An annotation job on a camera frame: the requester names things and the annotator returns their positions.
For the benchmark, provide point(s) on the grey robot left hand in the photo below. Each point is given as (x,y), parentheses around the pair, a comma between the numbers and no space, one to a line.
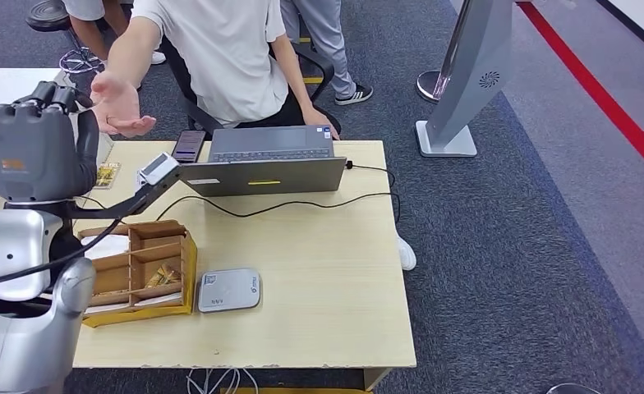
(33,152)

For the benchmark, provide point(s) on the person's right hand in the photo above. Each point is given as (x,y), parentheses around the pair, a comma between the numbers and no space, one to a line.
(118,109)

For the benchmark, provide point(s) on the person's left hand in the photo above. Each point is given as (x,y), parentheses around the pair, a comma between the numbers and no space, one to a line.
(317,117)

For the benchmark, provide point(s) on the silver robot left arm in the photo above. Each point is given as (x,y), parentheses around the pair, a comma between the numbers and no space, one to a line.
(17,337)

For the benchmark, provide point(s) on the person's left forearm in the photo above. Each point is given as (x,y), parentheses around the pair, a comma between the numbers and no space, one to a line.
(295,71)

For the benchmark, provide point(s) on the person's right forearm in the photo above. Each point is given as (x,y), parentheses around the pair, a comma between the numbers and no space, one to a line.
(134,51)

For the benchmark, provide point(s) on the gold room key card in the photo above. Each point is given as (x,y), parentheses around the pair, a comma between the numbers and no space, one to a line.
(107,175)

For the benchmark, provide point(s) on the person standing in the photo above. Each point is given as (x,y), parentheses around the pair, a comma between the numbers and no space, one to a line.
(327,43)

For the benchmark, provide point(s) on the person on stool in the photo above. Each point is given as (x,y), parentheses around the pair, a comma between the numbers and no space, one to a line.
(91,21)

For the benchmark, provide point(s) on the person at desk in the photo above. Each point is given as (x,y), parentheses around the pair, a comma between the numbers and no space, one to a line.
(224,54)

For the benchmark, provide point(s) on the person's white shoe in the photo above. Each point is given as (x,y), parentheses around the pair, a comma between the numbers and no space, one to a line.
(407,253)

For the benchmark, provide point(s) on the grey white card reader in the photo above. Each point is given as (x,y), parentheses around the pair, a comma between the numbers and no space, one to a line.
(229,291)

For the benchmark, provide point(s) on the black office chair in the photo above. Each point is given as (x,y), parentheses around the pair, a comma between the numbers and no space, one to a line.
(191,111)

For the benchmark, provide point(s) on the white monitor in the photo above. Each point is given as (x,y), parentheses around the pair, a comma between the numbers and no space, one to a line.
(6,81)

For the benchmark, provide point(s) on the grey laptop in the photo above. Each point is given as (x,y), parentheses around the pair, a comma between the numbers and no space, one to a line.
(267,178)

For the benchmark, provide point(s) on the black smartphone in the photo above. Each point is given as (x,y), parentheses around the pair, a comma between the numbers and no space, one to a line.
(189,146)

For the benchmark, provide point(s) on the black round stool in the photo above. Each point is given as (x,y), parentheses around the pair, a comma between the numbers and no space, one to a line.
(47,13)

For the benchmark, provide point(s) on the white tissue pack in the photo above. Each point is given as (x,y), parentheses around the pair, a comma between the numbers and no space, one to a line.
(107,247)

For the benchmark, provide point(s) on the grey kiosk stand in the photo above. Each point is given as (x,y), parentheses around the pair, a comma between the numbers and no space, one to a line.
(474,60)

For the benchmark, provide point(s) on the gold cards in compartment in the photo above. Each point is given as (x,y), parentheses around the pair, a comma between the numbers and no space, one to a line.
(163,275)

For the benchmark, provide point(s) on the brown cardboard divided box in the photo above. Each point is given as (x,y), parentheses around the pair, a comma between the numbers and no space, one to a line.
(188,272)

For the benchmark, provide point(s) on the round metal base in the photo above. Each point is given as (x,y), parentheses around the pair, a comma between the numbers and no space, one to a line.
(572,389)

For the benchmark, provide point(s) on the pale wrist camera black mount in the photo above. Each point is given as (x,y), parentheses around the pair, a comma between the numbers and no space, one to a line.
(159,168)

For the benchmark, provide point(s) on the chrome stanchion post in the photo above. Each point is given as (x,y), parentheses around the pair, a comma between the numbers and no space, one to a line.
(428,85)

